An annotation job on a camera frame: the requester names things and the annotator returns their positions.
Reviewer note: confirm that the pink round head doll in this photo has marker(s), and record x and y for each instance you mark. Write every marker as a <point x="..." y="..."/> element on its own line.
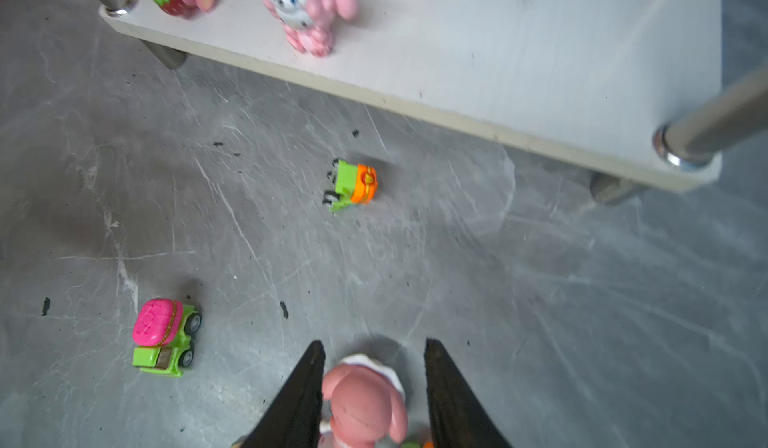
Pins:
<point x="367" y="403"/>

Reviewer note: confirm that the white two-tier shelf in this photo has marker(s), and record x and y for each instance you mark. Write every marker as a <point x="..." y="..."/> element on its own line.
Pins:
<point x="630" y="89"/>

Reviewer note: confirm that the pink sheep toy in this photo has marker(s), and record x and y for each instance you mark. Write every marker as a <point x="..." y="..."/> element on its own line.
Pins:
<point x="307" y="24"/>

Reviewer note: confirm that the orange green toy car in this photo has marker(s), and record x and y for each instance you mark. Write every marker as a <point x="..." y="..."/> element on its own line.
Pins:
<point x="416" y="444"/>

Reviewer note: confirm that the green orange toy truck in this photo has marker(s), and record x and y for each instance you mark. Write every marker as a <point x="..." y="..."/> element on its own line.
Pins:
<point x="351" y="185"/>

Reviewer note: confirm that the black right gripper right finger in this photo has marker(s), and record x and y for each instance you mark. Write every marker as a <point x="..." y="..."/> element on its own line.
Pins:
<point x="457" y="418"/>

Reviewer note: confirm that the pink green toy truck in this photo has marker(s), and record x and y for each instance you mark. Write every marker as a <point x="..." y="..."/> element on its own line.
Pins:
<point x="163" y="335"/>

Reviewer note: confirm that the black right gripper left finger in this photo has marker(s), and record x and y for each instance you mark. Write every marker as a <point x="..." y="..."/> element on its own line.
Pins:
<point x="293" y="418"/>

